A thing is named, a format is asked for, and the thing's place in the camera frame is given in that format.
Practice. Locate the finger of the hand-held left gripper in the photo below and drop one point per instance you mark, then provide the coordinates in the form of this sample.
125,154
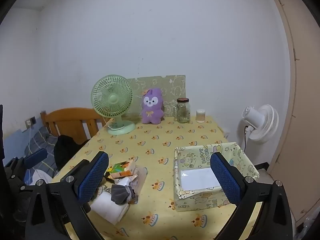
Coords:
36,158

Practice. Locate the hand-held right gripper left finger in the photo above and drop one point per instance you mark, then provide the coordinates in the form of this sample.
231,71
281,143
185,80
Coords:
93,177

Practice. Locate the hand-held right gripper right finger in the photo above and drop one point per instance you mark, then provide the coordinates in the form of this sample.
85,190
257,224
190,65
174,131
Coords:
226,180

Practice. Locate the colourful cartoon packet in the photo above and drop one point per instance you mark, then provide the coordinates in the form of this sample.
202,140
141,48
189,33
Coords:
110,176

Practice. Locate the orange green tissue packet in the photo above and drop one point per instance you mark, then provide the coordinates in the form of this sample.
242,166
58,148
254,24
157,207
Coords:
122,168

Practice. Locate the grey sock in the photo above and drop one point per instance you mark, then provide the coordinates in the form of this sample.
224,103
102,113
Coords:
121,193

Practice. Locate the white cloth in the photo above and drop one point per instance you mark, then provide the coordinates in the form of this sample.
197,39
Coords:
110,210

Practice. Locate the yellow gift-wrapped box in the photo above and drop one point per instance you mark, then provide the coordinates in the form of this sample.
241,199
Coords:
195,200

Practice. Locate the clear plastic pack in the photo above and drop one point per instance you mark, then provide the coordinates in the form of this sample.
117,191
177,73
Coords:
140,180

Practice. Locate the blue plaid bedding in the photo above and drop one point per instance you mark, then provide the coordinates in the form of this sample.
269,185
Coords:
42,142

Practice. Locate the white paper sheet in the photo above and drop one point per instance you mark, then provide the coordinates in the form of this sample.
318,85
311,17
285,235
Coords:
197,178

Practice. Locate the black cloth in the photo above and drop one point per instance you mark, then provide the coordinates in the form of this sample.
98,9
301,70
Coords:
67,150

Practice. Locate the white standing fan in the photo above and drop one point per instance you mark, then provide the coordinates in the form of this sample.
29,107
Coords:
262,122

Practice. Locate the cotton swab container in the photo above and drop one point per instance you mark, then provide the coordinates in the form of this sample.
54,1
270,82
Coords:
200,116

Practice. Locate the glass mug jar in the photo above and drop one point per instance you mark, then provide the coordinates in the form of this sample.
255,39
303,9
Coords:
182,112

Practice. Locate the green desk fan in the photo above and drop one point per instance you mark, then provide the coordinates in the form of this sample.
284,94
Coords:
111,97

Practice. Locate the purple plush bunny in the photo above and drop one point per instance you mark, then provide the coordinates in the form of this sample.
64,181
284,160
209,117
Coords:
151,110

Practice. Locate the beige door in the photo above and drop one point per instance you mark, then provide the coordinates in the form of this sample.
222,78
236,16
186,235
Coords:
302,105

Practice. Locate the green patterned cardboard sheet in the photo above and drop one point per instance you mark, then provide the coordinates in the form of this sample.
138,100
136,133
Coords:
172,87

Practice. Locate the wall socket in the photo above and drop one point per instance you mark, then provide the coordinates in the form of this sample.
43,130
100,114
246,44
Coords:
30,121

